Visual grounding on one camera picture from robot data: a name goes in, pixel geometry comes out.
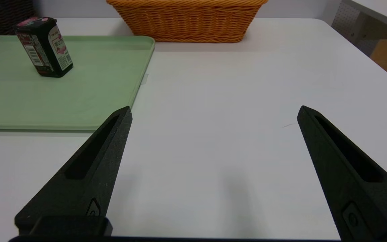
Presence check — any white side table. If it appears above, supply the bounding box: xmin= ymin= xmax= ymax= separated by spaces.
xmin=331 ymin=0 xmax=387 ymax=57

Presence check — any orange wicker basket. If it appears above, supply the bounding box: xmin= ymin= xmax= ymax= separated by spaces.
xmin=106 ymin=0 xmax=268 ymax=43

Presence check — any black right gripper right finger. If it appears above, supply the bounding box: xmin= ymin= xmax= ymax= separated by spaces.
xmin=297 ymin=105 xmax=387 ymax=242

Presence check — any black drink carton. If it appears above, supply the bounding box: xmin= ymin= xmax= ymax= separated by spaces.
xmin=15 ymin=17 xmax=74 ymax=78

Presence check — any dark brown wicker basket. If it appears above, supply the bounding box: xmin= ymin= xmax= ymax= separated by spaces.
xmin=0 ymin=0 xmax=36 ymax=36

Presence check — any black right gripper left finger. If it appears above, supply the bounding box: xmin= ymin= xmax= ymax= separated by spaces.
xmin=15 ymin=106 xmax=133 ymax=236

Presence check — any light green plastic tray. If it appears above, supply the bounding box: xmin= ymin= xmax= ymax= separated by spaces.
xmin=0 ymin=35 xmax=156 ymax=131

